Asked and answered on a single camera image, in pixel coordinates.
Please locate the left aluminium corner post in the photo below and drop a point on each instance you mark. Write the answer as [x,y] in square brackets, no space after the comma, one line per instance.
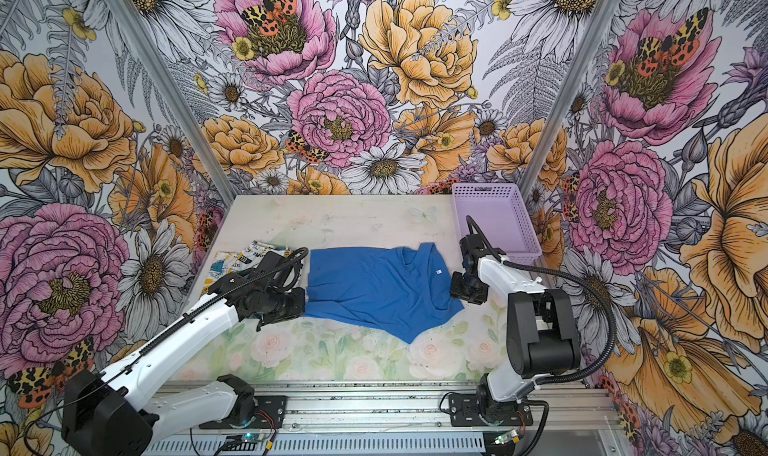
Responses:
[137,33]

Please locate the green circuit board right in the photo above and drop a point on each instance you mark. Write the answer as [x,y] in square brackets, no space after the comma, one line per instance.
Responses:
[511,436]

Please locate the right aluminium corner post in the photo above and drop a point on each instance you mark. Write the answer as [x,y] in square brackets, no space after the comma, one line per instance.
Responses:
[595,30]

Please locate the white slotted cable duct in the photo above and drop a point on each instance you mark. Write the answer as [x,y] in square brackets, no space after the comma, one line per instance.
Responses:
[420,443]

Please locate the aluminium mounting rail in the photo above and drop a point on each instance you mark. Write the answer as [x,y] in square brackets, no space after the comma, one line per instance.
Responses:
[347,407]

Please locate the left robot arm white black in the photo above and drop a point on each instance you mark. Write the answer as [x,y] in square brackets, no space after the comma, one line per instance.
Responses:
[117,411]

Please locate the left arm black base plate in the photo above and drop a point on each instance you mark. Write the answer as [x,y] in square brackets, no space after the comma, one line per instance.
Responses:
[264,413]

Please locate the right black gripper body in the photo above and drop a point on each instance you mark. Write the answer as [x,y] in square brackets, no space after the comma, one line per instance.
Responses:
[469,288]

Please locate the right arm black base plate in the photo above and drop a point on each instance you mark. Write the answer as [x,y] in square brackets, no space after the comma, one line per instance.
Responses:
[473,410]

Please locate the lavender plastic laundry basket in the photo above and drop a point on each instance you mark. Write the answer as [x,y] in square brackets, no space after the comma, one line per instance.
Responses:
[499,210]

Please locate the green circuit board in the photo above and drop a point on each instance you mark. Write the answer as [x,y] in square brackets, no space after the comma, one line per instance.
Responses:
[511,436]
[249,443]

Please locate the green circuit board left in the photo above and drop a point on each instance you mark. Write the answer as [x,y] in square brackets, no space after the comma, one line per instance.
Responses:
[249,443]

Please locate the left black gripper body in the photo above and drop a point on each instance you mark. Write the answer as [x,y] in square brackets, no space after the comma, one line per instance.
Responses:
[282,306]

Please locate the white teal yellow printed garment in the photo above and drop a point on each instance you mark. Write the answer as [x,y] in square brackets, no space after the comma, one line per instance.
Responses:
[249,257]

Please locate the aluminium corner post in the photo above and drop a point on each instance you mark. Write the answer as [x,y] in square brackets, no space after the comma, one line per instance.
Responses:
[137,33]
[595,30]

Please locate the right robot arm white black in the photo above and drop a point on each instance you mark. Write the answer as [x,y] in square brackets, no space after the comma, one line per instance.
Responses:
[541,336]

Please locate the blue cloth garment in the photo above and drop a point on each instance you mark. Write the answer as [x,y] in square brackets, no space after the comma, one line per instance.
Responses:
[401,291]

